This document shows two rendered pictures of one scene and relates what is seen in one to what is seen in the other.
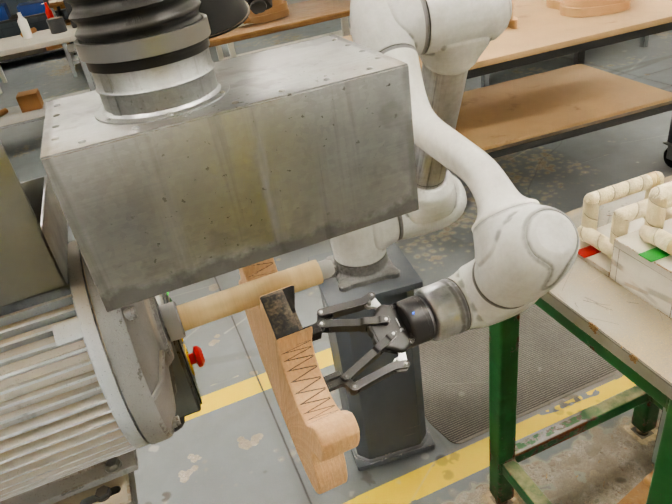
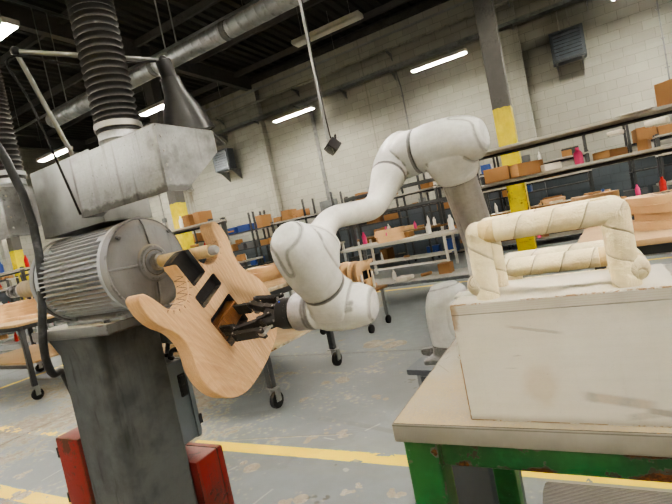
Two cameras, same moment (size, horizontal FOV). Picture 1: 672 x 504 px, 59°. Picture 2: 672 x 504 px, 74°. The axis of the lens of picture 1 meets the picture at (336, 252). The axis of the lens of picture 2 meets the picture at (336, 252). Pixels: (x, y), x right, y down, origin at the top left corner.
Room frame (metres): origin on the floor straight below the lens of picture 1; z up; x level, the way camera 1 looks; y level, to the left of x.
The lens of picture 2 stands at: (0.08, -0.97, 1.24)
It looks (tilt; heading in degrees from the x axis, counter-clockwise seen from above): 3 degrees down; 46
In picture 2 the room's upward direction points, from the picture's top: 11 degrees counter-clockwise
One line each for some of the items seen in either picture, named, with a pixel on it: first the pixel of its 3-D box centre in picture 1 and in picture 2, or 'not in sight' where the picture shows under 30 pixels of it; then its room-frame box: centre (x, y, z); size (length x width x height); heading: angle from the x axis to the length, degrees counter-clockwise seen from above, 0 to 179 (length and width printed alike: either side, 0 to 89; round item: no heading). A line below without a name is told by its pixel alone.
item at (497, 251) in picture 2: not in sight; (492, 256); (0.75, -0.63, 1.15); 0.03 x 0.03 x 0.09
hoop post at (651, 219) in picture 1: (655, 217); not in sight; (0.90, -0.59, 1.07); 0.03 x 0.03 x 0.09
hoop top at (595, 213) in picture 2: not in sight; (540, 222); (0.69, -0.74, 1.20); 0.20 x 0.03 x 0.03; 106
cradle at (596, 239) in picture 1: (597, 240); not in sight; (1.01, -0.54, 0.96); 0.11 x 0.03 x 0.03; 17
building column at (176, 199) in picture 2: not in sight; (173, 186); (5.10, 9.26, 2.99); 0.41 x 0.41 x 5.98; 17
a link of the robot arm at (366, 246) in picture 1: (358, 218); (450, 311); (1.45, -0.08, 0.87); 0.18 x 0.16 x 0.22; 101
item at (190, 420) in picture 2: not in sight; (160, 359); (0.64, 0.52, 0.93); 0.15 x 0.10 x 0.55; 107
